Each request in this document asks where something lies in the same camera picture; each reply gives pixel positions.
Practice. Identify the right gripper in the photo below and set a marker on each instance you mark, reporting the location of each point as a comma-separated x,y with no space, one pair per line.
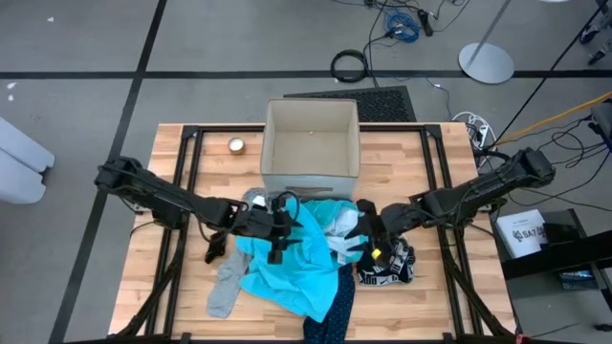
394,221

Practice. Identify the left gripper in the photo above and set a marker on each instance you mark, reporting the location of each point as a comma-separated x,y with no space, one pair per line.
253,221

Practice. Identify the light grey white garment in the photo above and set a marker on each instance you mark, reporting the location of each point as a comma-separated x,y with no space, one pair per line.
344,224

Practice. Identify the turquoise t-shirt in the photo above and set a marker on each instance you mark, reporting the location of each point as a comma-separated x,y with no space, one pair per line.
296,277

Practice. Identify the black printed-waistband underwear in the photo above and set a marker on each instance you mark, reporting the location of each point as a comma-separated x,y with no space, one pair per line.
392,272

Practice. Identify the navy dotted garment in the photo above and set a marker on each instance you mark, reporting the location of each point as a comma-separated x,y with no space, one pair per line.
334,310

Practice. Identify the beige fabric storage box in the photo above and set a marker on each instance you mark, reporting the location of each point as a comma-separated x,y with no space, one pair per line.
311,153

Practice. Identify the long grey sock with tag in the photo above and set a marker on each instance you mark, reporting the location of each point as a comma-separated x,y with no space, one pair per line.
225,291

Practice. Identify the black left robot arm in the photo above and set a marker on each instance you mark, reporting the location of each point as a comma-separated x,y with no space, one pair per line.
158,196

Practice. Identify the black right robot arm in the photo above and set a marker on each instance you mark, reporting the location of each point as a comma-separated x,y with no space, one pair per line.
478,191

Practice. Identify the yellow tape marker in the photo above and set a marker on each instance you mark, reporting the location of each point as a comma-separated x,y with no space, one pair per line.
376,253

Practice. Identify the black perforated floor mat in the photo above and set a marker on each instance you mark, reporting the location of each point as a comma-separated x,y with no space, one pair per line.
382,105

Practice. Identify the white printed booklet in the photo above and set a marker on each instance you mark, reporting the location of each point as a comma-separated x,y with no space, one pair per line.
521,234

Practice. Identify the small red clamp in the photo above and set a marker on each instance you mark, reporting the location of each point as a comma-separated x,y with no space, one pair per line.
522,339

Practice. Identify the black cart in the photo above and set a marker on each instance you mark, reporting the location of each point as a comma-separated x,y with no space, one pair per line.
550,258

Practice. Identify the small black box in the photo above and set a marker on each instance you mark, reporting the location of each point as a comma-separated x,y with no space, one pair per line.
561,233

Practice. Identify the grey round-base floor stand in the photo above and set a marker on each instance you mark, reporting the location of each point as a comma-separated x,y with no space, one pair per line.
485,64

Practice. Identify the blue patterned packet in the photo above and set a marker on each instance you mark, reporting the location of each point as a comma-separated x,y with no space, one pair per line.
578,280

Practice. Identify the black power strip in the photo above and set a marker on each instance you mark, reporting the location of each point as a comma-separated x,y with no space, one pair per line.
425,23

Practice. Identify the grey plastic case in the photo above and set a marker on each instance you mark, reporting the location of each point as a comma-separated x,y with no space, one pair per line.
603,119

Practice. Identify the white furniture piece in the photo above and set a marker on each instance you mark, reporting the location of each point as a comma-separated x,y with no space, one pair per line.
19,162

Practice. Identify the person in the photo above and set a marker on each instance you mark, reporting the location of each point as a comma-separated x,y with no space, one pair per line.
593,34

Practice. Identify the black metal table frame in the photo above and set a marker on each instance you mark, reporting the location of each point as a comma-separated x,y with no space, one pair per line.
189,131

